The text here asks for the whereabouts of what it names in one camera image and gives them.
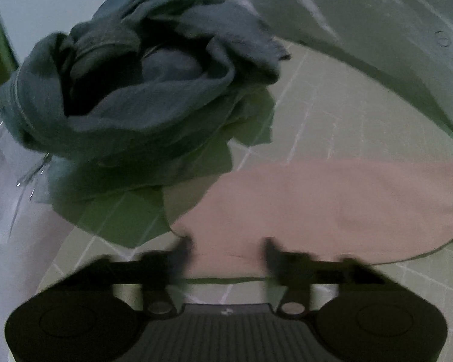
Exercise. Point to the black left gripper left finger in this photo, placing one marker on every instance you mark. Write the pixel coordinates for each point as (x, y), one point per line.
(161, 269)

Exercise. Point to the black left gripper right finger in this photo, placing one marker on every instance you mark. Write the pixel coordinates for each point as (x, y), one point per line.
(294, 272)

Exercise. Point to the pink beige garment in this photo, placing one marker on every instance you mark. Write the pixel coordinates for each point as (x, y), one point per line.
(378, 212)

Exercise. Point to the clear plastic storage bag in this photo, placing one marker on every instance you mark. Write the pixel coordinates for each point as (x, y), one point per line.
(30, 232)

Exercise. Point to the dark blue denim garment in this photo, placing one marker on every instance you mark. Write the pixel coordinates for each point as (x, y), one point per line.
(140, 75)

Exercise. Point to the light blue carrot-print fabric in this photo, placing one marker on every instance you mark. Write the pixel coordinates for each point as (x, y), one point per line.
(407, 45)

